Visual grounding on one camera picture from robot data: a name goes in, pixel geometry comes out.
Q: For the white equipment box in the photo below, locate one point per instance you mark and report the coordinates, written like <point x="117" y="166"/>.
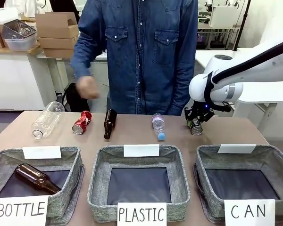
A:
<point x="224" y="16"/>

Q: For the small blue-capped plastic bottle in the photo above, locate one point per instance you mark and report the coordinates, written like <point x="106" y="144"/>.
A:
<point x="158" y="126"/>

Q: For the person's right forearm denim sleeve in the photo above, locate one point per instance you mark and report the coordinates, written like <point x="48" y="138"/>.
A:
<point x="81" y="54"/>

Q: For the dark crushed drink can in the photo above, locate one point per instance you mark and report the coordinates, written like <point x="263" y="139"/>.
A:
<point x="197" y="129"/>

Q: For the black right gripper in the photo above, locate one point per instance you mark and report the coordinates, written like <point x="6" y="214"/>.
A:
<point x="201" y="109"/>

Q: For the white paper label PLASTIC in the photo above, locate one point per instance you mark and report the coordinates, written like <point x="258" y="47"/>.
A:
<point x="142" y="214"/>

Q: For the flat brown cardboard box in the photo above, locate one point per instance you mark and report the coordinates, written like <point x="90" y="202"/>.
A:
<point x="59" y="53"/>
<point x="57" y="42"/>
<point x="59" y="31"/>

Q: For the red crushed drink can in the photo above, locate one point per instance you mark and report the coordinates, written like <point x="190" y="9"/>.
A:
<point x="82" y="122"/>

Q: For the black backpack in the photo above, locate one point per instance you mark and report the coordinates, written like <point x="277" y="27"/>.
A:
<point x="72" y="99"/>

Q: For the white paper label BOTTLE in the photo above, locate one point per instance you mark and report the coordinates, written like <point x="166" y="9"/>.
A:
<point x="21" y="209"/>

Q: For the large clear plastic bottle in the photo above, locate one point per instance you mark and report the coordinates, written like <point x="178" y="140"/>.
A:
<point x="46" y="120"/>

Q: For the person's right hand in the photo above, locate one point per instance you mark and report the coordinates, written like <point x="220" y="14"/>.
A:
<point x="86" y="88"/>

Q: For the clear plastic storage tub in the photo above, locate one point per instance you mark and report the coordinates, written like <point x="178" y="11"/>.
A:
<point x="20" y="42"/>

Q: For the person's left forearm denim sleeve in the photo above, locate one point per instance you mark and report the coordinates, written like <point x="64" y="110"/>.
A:
<point x="187" y="70"/>

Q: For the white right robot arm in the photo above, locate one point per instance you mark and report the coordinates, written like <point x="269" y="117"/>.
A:
<point x="250" y="63"/>

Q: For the black vertical pole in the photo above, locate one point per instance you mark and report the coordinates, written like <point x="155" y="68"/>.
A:
<point x="244" y="23"/>

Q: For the white background table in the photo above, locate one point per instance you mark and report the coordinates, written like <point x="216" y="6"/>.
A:
<point x="61" y="68"/>

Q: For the grey fabric basket labelled plastic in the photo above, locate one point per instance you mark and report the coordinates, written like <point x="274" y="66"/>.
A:
<point x="99" y="179"/>

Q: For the open brown cardboard box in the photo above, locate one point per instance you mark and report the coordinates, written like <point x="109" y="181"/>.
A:
<point x="55" y="20"/>

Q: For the grey fabric basket labelled can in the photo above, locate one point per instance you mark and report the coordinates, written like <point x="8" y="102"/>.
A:
<point x="202" y="174"/>

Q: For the white paper label CAN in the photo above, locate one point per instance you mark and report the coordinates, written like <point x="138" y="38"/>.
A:
<point x="248" y="210"/>

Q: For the white foam block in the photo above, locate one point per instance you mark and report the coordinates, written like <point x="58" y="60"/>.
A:
<point x="4" y="15"/>

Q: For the person's torso denim shirt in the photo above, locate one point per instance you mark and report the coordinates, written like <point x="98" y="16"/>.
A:
<point x="136" y="54"/>

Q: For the brown glass beer bottle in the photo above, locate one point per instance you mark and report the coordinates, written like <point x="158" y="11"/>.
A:
<point x="37" y="178"/>
<point x="109" y="123"/>

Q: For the blank white card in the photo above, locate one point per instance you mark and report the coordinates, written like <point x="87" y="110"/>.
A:
<point x="141" y="150"/>
<point x="236" y="148"/>
<point x="42" y="152"/>

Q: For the metal mesh basket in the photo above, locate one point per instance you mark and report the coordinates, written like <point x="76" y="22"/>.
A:
<point x="21" y="28"/>

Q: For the grey fabric basket labelled bottle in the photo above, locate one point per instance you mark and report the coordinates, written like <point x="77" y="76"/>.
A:
<point x="68" y="188"/>

